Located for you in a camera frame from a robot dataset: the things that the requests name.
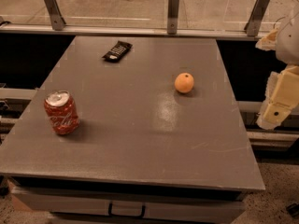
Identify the black snack bar wrapper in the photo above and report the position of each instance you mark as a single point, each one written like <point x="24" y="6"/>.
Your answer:
<point x="117" y="52"/>

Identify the orange fruit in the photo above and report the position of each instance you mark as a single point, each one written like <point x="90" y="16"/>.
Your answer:
<point x="184" y="82"/>

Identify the right metal railing bracket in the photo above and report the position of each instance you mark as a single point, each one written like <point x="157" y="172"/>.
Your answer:
<point x="253" y="25"/>

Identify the red cola can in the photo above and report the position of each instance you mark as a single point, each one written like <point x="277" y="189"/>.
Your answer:
<point x="61" y="109"/>

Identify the horizontal metal rail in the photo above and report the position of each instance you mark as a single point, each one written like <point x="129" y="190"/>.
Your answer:
<point x="114" y="31"/>

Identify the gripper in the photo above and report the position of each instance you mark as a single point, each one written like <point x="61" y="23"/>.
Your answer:
<point x="289" y="44"/>

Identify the black drawer handle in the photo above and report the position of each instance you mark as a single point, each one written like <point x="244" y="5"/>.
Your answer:
<point x="126" y="210"/>

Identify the metal railing bracket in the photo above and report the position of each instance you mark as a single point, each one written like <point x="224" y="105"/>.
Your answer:
<point x="56" y="19"/>
<point x="172" y="17"/>
<point x="253" y="25"/>

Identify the grey drawer cabinet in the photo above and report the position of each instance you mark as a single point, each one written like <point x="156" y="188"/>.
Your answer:
<point x="79" y="206"/>

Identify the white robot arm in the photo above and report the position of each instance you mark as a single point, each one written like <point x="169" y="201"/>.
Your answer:
<point x="284" y="40"/>

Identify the left metal railing bracket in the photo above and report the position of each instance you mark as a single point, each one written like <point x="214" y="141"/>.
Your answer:
<point x="56" y="19"/>

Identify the middle metal railing bracket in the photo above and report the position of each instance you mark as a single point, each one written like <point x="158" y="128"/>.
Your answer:
<point x="172" y="17"/>

